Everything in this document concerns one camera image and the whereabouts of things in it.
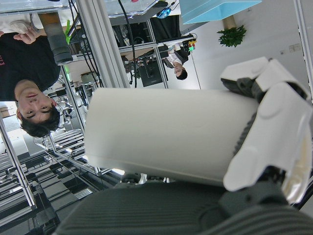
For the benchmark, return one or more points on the aluminium frame post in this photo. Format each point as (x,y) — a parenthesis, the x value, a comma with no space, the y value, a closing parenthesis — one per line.
(97,36)

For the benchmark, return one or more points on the green potted plant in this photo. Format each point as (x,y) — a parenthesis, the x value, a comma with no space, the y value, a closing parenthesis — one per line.
(232,36)

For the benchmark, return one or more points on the grey brown tumbler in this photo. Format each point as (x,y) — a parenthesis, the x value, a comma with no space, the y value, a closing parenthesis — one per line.
(57,41)

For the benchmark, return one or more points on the distant seated person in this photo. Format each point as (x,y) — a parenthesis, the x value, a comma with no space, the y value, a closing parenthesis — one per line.
(181,73)

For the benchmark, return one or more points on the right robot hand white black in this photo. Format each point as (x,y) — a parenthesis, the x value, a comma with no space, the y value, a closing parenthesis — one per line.
(159,210)

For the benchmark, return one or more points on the person in black shirt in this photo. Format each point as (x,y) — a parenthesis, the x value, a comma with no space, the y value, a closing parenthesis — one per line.
(24,63)

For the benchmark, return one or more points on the white paper cup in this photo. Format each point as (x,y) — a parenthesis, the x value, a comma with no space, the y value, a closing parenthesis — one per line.
(159,134)

